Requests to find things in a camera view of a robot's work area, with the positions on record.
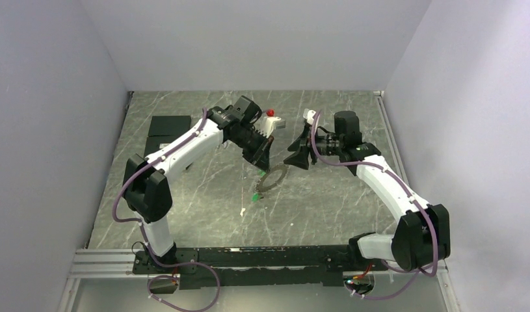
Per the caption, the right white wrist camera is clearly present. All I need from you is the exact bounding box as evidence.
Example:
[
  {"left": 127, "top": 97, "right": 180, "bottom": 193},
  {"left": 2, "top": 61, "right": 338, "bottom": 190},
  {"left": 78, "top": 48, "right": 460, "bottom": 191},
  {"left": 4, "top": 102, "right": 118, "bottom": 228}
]
[{"left": 303, "top": 109, "right": 320, "bottom": 127}]

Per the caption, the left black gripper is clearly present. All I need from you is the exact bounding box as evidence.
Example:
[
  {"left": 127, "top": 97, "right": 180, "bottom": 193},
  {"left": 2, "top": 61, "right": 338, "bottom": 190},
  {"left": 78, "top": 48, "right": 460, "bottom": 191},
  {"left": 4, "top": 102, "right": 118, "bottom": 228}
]
[{"left": 230, "top": 127, "right": 274, "bottom": 174}]

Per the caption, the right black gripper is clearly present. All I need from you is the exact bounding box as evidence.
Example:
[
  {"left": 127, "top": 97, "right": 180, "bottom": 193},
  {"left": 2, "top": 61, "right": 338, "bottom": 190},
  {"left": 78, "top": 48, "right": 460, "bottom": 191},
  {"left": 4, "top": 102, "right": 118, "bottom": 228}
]
[{"left": 284, "top": 126, "right": 343, "bottom": 170}]

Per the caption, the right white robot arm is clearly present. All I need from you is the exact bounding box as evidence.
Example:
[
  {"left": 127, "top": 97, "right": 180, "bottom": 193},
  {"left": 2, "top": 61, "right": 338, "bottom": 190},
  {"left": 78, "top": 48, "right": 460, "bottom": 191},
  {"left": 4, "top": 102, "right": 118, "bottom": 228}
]
[{"left": 284, "top": 109, "right": 451, "bottom": 276}]

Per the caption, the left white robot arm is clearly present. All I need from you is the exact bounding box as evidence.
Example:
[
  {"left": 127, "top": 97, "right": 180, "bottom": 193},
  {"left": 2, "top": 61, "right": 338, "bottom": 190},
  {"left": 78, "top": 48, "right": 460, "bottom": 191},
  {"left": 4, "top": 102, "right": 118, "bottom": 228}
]
[{"left": 113, "top": 96, "right": 285, "bottom": 273}]

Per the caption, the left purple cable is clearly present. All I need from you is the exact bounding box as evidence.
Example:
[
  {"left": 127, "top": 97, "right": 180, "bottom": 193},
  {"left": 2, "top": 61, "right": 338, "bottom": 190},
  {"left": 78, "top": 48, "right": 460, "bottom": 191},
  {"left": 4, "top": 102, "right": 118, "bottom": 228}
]
[{"left": 112, "top": 107, "right": 222, "bottom": 311}]

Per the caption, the aluminium extrusion frame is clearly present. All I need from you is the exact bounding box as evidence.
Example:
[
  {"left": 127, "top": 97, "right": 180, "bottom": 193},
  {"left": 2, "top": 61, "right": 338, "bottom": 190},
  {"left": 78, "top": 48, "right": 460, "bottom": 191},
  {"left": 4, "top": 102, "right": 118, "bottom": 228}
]
[{"left": 58, "top": 249, "right": 460, "bottom": 311}]

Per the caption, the black flat box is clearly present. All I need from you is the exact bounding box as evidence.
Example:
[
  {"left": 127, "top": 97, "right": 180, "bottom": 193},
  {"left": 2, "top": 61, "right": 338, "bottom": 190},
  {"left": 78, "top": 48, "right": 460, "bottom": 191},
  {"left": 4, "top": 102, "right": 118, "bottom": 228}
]
[{"left": 144, "top": 115, "right": 192, "bottom": 156}]

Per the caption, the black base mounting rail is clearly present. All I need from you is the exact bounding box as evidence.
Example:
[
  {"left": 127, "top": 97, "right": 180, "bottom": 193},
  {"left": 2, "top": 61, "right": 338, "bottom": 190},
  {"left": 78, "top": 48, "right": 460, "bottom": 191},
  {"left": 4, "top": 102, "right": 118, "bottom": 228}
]
[{"left": 132, "top": 244, "right": 390, "bottom": 290}]

